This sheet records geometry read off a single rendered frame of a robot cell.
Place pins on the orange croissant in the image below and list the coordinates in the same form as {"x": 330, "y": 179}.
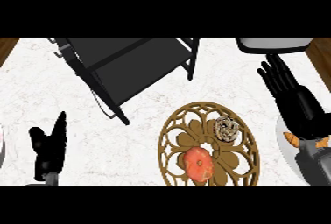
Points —
{"x": 293, "y": 139}

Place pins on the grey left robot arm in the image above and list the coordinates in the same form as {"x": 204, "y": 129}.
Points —
{"x": 48, "y": 180}

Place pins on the white plate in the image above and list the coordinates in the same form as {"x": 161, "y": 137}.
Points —
{"x": 287, "y": 154}

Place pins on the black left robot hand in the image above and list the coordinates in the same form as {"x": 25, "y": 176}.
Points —
{"x": 48, "y": 151}

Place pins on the brown openwork round placemat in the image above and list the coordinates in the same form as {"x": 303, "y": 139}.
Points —
{"x": 215, "y": 163}

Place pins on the white bowl with dark rim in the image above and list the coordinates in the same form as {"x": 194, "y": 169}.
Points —
{"x": 274, "y": 44}

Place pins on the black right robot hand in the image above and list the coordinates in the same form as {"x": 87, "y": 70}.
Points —
{"x": 297, "y": 102}

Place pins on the black tiered shelf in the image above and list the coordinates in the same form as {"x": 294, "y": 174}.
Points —
{"x": 129, "y": 70}

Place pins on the brown and white striped cupcake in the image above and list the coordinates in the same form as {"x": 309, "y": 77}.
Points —
{"x": 226, "y": 128}

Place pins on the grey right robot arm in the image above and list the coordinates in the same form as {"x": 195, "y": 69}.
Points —
{"x": 317, "y": 163}

